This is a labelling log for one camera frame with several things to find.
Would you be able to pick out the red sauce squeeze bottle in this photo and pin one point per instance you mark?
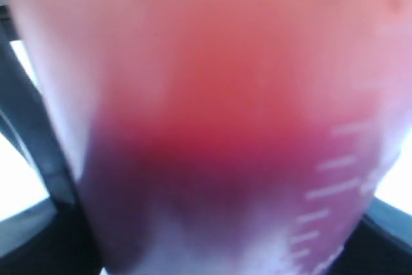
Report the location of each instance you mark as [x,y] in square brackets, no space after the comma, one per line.
[223,136]

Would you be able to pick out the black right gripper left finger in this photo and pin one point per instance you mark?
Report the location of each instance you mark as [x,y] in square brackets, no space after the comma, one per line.
[53,236]

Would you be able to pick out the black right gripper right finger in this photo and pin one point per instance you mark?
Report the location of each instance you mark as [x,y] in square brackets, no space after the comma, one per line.
[380,244]

